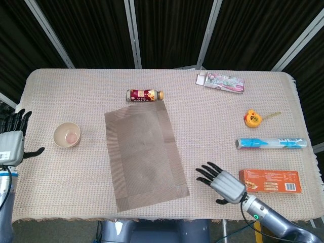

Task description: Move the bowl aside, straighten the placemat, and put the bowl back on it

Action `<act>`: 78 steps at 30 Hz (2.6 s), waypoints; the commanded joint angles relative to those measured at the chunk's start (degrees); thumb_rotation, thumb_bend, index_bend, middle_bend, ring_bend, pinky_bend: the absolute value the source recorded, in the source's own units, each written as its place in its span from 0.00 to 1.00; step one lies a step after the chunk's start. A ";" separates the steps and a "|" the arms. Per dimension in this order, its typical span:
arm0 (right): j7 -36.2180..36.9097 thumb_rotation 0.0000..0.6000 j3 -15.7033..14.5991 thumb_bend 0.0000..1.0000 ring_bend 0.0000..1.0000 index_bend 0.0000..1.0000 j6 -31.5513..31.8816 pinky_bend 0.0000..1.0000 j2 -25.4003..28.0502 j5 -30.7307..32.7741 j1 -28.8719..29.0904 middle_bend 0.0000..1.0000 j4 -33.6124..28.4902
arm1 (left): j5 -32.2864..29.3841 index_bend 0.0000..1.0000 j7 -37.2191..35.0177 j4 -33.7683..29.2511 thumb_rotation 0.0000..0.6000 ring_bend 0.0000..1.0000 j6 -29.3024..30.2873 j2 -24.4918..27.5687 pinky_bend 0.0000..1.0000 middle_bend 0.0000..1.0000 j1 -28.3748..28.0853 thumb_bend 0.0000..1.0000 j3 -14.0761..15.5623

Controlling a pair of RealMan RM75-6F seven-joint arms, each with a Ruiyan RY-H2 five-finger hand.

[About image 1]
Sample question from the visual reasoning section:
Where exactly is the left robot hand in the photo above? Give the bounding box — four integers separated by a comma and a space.
0, 108, 46, 168

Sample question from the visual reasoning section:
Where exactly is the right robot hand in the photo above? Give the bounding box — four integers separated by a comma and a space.
195, 161, 248, 205

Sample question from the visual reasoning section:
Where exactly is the beige bowl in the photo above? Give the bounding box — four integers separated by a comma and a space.
53, 122, 82, 149

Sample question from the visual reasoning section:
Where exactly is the brown woven placemat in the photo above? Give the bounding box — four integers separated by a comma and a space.
104, 101, 190, 213

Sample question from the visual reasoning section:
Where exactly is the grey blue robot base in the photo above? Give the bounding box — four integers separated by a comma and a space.
101, 219, 211, 243

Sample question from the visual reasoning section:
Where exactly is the orange cardboard box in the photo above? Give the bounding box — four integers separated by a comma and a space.
239, 169, 303, 194

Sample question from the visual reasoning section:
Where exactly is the blue white wrap roll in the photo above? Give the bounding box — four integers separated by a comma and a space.
235, 137, 308, 150

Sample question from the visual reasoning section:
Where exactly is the beige woven tablecloth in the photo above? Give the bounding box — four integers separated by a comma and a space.
0, 68, 324, 225

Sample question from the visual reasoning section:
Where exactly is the yellow tape measure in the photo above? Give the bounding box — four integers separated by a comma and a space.
244, 109, 281, 128

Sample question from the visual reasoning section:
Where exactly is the dark pleated screen panel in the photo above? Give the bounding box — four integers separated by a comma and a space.
281, 25, 324, 147
134, 0, 216, 69
35, 0, 135, 69
0, 0, 69, 102
202, 0, 324, 71

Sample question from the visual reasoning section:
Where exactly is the floral printed carton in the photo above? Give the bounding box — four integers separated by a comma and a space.
195, 71, 246, 94

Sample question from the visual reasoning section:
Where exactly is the Costa coffee bottle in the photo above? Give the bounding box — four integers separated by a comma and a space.
126, 89, 165, 103

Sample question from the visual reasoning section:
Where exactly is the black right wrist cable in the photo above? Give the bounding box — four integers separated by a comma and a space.
239, 195, 281, 240

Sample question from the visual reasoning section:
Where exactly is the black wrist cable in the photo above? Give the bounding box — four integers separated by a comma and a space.
239, 195, 281, 240
0, 164, 13, 212

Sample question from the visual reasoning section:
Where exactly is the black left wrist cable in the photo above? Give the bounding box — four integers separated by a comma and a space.
0, 164, 13, 212

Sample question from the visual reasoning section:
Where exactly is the black equipment with cables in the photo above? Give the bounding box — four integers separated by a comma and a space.
0, 102, 15, 119

